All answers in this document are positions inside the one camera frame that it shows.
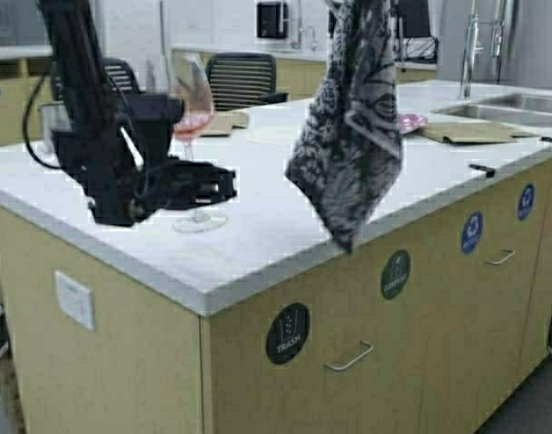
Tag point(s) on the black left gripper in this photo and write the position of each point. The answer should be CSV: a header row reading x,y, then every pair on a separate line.
x,y
122,194

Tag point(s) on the white round plate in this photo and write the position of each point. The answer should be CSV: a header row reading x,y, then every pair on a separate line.
x,y
276,126

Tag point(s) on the wine glass with pink liquid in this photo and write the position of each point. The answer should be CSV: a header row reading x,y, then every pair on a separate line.
x,y
190,84

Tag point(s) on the chrome kitchen faucet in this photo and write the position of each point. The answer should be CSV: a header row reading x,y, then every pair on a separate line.
x,y
303,30

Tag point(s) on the blue recycle sticker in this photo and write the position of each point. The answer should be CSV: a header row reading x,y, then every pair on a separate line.
x,y
526,202
471,233

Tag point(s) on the blue recycle sticker far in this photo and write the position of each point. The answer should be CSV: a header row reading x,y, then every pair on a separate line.
x,y
526,202

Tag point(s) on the green compost sticker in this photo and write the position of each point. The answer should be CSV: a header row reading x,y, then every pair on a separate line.
x,y
395,274

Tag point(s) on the black paper towel dispenser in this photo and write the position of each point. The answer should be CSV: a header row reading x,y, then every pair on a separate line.
x,y
272,20

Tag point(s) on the pink plate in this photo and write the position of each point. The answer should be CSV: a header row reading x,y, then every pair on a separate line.
x,y
409,123

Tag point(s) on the blue recycle sticker near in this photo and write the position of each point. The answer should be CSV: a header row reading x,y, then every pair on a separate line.
x,y
471,233

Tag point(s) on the grey floral patterned cloth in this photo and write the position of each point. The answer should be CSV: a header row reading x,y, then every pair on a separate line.
x,y
349,153

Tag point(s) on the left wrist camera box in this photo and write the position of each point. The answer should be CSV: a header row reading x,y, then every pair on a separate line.
x,y
152,117

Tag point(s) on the white island outlet plate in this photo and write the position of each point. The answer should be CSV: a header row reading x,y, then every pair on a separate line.
x,y
75,300

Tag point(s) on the black trash sticker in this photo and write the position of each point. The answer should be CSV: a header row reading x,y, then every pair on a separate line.
x,y
288,333

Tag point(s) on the steel tumbler cup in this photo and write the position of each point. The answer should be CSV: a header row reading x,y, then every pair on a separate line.
x,y
53,116

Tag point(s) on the island chrome faucet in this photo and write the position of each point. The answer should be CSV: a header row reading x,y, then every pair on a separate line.
x,y
499,25

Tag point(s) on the brown cardboard sheet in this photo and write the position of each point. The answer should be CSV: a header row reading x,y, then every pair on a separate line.
x,y
474,133

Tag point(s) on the black mesh office chair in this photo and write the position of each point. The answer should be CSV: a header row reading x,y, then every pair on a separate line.
x,y
241,80

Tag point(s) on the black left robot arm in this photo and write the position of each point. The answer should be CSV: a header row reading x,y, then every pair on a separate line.
x,y
94,107

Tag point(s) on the island steel sink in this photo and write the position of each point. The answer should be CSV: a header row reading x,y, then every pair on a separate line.
x,y
522,109

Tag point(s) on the wooden kitchen island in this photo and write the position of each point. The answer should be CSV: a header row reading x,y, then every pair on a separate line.
x,y
181,320

